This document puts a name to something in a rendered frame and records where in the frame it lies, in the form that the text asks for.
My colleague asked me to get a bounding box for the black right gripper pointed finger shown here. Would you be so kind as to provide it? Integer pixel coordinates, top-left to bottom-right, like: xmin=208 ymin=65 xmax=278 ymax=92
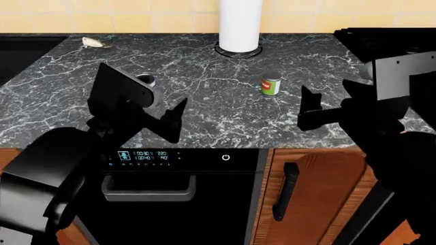
xmin=298 ymin=84 xmax=323 ymax=114
xmin=296 ymin=106 xmax=343 ymax=132

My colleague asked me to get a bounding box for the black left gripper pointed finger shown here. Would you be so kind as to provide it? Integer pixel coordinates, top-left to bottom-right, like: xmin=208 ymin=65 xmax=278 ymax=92
xmin=165 ymin=97 xmax=189 ymax=121
xmin=146 ymin=118 xmax=184 ymax=144

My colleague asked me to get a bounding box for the brown wooden cabinet door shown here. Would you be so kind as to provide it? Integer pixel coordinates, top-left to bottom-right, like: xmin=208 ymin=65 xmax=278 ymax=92
xmin=251 ymin=148 xmax=422 ymax=245

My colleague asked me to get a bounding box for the green soup can red label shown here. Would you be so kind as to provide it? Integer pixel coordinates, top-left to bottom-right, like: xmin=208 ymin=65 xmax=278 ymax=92
xmin=260 ymin=71 xmax=283 ymax=98

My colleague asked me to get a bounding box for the black stovetop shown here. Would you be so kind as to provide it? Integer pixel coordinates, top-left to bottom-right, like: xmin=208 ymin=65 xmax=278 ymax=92
xmin=332 ymin=27 xmax=436 ymax=63

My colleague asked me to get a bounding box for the black dishwasher with display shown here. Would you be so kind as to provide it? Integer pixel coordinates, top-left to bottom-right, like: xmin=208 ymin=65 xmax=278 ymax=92
xmin=72 ymin=147 xmax=270 ymax=245

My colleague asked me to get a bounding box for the white garlic bulb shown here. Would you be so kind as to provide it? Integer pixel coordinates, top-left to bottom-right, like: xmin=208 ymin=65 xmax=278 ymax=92
xmin=81 ymin=36 xmax=112 ymax=50

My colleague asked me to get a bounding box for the black paper towel holder base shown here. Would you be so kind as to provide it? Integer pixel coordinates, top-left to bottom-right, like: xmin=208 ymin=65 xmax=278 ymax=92
xmin=214 ymin=42 xmax=264 ymax=59

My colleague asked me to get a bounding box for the white paper towel roll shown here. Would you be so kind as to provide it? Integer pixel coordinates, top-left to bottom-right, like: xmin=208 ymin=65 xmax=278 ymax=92
xmin=218 ymin=0 xmax=264 ymax=53

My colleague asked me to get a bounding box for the black sink basin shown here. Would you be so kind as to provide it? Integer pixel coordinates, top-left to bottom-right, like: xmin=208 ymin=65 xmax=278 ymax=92
xmin=0 ymin=35 xmax=69 ymax=88

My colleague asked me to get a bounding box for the left wrist camera mount plate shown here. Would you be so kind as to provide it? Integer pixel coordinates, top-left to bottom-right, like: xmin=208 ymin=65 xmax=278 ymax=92
xmin=89 ymin=62 xmax=165 ymax=108

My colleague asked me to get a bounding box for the wrist camera mount plate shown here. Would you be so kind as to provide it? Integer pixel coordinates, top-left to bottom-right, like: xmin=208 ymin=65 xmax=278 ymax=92
xmin=359 ymin=50 xmax=436 ymax=102
xmin=89 ymin=62 xmax=165 ymax=108

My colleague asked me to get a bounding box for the right wrist camera mount plate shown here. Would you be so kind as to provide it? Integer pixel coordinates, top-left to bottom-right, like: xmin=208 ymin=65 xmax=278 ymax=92
xmin=359 ymin=50 xmax=436 ymax=102

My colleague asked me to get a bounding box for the grey dishwasher door handle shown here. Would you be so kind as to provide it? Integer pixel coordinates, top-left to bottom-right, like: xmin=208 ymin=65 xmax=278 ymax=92
xmin=102 ymin=174 xmax=198 ymax=203

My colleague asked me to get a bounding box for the black cabinet door handle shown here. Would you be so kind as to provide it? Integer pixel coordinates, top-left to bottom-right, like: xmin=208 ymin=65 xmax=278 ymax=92
xmin=272 ymin=161 xmax=300 ymax=222

